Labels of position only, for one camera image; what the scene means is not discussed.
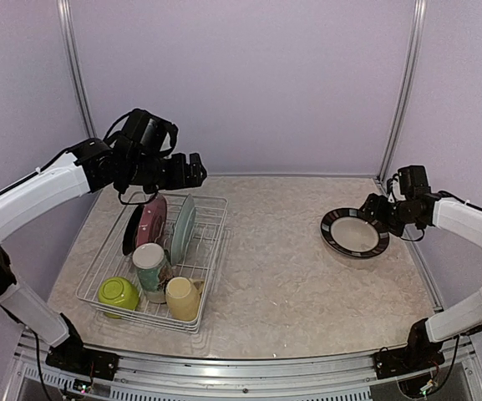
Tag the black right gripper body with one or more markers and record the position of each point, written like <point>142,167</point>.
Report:
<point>395,218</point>

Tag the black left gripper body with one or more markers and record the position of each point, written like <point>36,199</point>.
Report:
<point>148,173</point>

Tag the black rimmed striped plate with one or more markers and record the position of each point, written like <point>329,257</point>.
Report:
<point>347,231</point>

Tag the light teal flower plate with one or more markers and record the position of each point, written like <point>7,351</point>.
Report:
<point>182,229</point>

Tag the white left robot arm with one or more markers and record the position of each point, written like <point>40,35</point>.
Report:
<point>76,171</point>

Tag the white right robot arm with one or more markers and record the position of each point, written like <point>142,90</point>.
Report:
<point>444,213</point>

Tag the maroon pink plate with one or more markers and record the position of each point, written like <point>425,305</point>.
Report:
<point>152,222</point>

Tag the small black plate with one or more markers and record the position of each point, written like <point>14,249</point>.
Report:
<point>131,230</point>

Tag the floral patterned tall mug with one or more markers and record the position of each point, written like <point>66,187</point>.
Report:
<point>153,271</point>

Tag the yellow mug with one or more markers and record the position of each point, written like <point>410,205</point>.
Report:
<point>183,297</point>

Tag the lime green bowl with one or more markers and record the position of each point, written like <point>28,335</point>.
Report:
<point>119,292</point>

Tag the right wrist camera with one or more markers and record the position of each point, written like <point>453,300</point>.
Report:
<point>412,181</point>

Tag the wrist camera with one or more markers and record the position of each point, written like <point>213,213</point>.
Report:
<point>146,134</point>
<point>412,181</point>

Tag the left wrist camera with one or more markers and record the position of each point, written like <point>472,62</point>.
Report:
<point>146,134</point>

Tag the white wire dish rack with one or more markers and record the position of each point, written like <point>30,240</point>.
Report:
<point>198,262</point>

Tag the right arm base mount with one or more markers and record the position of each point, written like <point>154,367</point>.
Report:
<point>407,359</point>

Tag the left aluminium corner post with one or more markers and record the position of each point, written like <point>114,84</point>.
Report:
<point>72,53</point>

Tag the aluminium corner post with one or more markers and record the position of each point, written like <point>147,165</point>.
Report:
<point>412,57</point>
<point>72,53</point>

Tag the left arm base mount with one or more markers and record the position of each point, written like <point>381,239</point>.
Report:
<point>72,356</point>

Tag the aluminium front frame rail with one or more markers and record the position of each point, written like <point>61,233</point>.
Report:
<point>145,376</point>

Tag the right aluminium corner post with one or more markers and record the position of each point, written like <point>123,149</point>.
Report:
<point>412,57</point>

